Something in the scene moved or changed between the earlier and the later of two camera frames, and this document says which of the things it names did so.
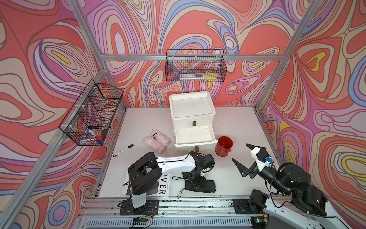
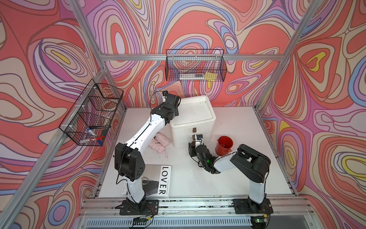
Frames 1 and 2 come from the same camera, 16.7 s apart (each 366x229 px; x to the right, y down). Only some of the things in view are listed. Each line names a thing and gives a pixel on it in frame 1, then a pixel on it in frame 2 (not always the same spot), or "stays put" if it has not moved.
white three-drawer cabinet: [193, 113] stays put
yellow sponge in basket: [211, 77] stays put
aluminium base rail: [174, 213] stays put
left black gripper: [202, 181] → [176, 112]
